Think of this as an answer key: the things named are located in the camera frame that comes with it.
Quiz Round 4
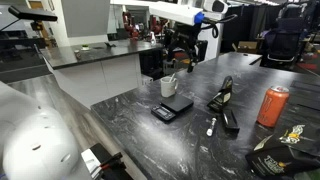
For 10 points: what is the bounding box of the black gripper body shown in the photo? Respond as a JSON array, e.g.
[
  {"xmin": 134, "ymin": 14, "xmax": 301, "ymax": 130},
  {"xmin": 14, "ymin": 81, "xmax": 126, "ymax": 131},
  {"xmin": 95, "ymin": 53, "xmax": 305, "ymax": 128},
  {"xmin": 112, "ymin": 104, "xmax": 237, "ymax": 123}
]
[{"xmin": 171, "ymin": 23, "xmax": 208, "ymax": 62}]

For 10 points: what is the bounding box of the white ceramic mug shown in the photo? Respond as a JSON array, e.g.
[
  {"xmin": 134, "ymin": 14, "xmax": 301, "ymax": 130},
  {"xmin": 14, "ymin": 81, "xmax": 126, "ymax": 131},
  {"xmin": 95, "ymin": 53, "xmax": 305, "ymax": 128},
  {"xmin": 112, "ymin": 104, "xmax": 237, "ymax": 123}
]
[{"xmin": 160, "ymin": 77, "xmax": 178, "ymax": 97}]

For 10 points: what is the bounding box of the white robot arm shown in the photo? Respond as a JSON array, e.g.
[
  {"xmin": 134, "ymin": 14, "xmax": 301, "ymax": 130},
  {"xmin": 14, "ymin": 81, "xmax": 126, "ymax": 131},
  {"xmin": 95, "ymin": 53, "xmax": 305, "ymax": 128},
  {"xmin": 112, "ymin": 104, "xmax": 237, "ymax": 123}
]
[{"xmin": 0, "ymin": 83, "xmax": 95, "ymax": 180}]

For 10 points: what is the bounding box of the black stapler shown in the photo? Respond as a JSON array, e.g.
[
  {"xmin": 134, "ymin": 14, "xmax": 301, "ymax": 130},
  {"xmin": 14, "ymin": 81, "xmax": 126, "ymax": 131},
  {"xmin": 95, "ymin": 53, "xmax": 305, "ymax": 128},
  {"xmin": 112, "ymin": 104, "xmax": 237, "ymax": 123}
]
[{"xmin": 207, "ymin": 76, "xmax": 233, "ymax": 112}]

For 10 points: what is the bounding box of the cardboard box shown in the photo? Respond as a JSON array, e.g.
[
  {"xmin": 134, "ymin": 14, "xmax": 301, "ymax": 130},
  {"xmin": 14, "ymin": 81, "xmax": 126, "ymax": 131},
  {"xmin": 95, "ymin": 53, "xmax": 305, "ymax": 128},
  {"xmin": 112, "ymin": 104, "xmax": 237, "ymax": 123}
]
[{"xmin": 232, "ymin": 41, "xmax": 258, "ymax": 54}]

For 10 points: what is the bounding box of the black digital scale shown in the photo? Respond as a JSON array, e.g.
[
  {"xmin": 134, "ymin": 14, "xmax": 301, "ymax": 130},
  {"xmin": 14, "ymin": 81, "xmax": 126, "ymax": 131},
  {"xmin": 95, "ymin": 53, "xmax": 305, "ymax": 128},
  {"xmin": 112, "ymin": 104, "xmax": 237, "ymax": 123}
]
[{"xmin": 151, "ymin": 94, "xmax": 194, "ymax": 122}]

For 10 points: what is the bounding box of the black flat case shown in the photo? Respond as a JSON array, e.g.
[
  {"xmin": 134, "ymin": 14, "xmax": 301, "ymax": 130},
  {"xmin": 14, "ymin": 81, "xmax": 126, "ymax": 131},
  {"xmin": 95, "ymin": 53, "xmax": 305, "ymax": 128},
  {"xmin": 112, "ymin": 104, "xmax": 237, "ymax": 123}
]
[{"xmin": 223, "ymin": 109, "xmax": 240, "ymax": 132}]

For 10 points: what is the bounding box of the white marker pen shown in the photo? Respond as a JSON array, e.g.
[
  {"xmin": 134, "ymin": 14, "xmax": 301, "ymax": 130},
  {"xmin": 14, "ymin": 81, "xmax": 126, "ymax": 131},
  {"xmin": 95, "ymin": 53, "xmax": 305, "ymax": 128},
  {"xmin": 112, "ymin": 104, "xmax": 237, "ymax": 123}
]
[{"xmin": 206, "ymin": 117, "xmax": 217, "ymax": 137}]

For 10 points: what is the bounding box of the black office chair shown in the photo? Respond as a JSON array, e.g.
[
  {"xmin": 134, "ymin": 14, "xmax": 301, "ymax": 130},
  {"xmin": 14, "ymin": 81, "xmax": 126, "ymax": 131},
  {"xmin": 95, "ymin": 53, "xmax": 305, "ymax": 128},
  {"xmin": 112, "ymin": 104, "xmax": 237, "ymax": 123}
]
[{"xmin": 261, "ymin": 1, "xmax": 317, "ymax": 67}]

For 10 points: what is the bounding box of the orange drink can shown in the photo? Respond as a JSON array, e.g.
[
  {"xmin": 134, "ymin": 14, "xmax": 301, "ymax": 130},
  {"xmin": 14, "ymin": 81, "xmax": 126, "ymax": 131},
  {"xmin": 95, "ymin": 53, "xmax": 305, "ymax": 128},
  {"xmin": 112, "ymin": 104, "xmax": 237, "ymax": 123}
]
[{"xmin": 257, "ymin": 86, "xmax": 289, "ymax": 127}]

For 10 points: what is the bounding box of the dark side counter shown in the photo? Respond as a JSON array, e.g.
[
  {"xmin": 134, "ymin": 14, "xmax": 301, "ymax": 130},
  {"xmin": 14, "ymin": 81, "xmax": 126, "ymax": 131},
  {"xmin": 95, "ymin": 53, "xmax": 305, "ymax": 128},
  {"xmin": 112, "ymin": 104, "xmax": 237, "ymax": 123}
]
[{"xmin": 40, "ymin": 38, "xmax": 164, "ymax": 109}]

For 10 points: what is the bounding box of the black coffee bag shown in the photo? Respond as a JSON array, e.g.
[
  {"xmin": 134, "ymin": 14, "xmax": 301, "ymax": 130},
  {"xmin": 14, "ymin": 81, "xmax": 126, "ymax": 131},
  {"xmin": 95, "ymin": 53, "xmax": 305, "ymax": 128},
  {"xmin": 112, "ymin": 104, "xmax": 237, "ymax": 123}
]
[{"xmin": 245, "ymin": 124, "xmax": 320, "ymax": 177}]

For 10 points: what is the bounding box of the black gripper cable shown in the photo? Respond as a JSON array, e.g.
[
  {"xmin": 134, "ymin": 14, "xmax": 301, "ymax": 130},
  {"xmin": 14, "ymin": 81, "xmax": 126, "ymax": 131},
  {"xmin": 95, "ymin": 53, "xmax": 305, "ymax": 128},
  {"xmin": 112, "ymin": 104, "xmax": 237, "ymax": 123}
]
[{"xmin": 199, "ymin": 13, "xmax": 238, "ymax": 39}]

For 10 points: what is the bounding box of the black camera on stand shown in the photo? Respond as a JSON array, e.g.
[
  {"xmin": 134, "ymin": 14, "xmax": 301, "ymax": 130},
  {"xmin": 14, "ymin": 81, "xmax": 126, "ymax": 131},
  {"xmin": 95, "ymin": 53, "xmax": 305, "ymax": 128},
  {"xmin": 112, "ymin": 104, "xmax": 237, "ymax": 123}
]
[{"xmin": 1, "ymin": 5, "xmax": 58, "ymax": 31}]

